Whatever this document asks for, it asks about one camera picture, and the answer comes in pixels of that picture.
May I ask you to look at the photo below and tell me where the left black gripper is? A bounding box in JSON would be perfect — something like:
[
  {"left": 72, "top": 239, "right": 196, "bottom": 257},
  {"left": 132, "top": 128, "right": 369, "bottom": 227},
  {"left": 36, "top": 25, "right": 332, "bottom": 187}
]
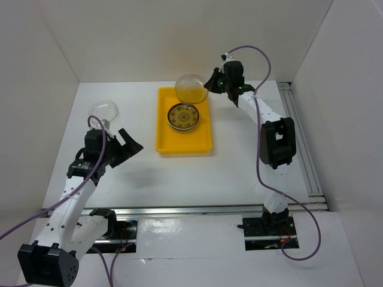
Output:
[{"left": 100, "top": 128, "right": 142, "bottom": 168}]

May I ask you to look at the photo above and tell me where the clear grey plastic plate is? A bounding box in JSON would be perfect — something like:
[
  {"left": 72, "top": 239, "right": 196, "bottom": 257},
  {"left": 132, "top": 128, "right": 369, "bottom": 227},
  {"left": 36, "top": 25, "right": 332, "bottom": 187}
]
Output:
[{"left": 175, "top": 74, "right": 208, "bottom": 105}]

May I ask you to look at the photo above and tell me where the yellow patterned plate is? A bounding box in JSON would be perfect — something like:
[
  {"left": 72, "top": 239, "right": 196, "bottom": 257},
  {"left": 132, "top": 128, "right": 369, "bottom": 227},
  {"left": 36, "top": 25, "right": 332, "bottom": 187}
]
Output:
[{"left": 167, "top": 103, "right": 200, "bottom": 132}]

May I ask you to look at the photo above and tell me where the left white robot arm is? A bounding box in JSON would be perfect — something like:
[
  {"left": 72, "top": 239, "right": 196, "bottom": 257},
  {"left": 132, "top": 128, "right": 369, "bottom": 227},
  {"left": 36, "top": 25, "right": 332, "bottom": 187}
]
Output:
[{"left": 17, "top": 129, "right": 143, "bottom": 286}]

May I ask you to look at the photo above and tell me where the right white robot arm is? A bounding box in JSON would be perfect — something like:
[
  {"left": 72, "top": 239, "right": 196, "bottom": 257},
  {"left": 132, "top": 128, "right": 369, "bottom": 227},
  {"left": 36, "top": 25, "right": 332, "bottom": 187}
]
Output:
[{"left": 204, "top": 56, "right": 296, "bottom": 234}]

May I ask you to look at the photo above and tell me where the yellow plastic bin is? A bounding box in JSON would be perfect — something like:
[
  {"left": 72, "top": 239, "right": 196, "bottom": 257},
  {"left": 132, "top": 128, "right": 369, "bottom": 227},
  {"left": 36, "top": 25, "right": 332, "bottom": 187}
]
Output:
[{"left": 156, "top": 87, "right": 213, "bottom": 155}]

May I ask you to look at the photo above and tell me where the clear plastic plate left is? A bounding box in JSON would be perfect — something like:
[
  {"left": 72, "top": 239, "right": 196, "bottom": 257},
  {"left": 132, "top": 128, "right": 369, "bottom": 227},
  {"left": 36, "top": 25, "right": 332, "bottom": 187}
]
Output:
[{"left": 88, "top": 100, "right": 118, "bottom": 122}]

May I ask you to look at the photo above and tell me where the white front cover board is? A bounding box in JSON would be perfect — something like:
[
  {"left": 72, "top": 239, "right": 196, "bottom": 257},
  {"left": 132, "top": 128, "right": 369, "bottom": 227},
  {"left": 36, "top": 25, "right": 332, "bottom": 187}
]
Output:
[{"left": 136, "top": 215, "right": 245, "bottom": 259}]

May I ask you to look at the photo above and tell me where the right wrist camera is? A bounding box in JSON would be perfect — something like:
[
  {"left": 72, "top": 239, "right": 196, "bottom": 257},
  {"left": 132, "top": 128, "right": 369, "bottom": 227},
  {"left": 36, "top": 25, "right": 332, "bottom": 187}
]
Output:
[{"left": 219, "top": 52, "right": 235, "bottom": 73}]

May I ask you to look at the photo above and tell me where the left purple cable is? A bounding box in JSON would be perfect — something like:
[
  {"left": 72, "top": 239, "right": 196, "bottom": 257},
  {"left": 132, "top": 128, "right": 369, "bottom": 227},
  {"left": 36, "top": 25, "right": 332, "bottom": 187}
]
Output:
[{"left": 0, "top": 115, "right": 120, "bottom": 287}]

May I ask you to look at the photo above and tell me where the purple cable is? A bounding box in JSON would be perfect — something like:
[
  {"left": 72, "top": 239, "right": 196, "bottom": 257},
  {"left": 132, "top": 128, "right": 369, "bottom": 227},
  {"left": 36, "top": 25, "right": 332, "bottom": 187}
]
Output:
[
  {"left": 0, "top": 115, "right": 120, "bottom": 287},
  {"left": 227, "top": 45, "right": 323, "bottom": 261}
]

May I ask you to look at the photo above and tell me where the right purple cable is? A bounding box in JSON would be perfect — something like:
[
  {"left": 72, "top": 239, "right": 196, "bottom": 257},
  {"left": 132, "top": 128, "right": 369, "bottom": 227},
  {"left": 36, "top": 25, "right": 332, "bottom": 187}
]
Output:
[{"left": 227, "top": 45, "right": 323, "bottom": 261}]

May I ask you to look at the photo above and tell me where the aluminium rail right side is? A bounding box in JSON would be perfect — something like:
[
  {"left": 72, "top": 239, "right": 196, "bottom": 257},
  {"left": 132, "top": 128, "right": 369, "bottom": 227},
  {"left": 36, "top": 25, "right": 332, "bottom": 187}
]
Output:
[{"left": 277, "top": 82, "right": 329, "bottom": 212}]

